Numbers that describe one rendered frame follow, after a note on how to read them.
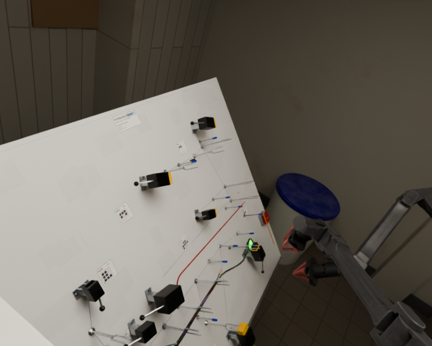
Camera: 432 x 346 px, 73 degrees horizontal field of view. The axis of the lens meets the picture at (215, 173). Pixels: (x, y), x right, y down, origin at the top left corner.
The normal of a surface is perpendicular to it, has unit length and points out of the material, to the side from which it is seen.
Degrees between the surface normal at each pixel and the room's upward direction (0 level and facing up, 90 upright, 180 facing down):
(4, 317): 0
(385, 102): 90
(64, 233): 48
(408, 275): 90
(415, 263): 90
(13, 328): 0
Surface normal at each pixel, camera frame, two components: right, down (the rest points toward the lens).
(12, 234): 0.81, -0.16
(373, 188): -0.58, 0.34
